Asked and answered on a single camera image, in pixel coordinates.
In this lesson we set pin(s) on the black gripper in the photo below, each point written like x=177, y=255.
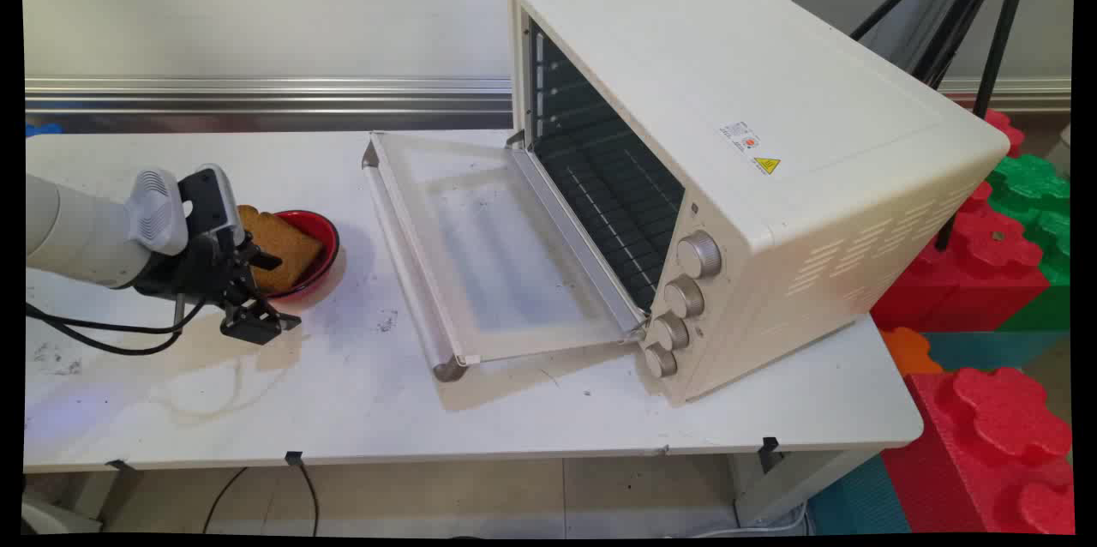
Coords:
x=201, y=268

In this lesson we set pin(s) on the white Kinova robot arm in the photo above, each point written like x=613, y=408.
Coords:
x=81, y=230

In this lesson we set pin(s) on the brown bread slice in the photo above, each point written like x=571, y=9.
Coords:
x=283, y=251

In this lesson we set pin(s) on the red bowl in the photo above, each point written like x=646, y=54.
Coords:
x=324, y=230

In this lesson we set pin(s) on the black table edge clip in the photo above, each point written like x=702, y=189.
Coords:
x=294, y=458
x=770, y=451
x=120, y=465

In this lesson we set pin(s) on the small blue object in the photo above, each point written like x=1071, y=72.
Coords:
x=41, y=129

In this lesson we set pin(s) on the silver oven knob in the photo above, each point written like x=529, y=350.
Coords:
x=672, y=332
x=660, y=361
x=685, y=297
x=700, y=255

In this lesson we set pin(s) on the white label sticker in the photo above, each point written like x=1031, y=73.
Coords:
x=740, y=138

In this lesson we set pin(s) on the cream toaster oven body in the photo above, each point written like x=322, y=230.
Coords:
x=711, y=67

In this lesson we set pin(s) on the yellow warning sticker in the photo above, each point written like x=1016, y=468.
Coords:
x=767, y=165

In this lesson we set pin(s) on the white table leg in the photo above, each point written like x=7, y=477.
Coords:
x=788, y=483

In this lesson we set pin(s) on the teal foam floor mat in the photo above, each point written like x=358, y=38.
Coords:
x=857, y=500

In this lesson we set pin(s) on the orange foam block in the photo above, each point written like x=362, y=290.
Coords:
x=910, y=351

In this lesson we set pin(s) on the teal foam block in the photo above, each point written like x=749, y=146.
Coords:
x=986, y=350

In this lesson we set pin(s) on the large red foam block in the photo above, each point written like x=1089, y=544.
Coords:
x=986, y=453

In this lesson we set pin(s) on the small red foam block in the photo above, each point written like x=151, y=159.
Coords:
x=1004, y=129

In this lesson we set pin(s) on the black tripod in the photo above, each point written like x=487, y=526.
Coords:
x=998, y=41

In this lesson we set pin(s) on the green foam block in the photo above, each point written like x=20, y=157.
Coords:
x=1033, y=187

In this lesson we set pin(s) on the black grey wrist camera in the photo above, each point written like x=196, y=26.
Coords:
x=210, y=200

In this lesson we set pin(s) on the silver metal wall rail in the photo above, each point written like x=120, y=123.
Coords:
x=257, y=93

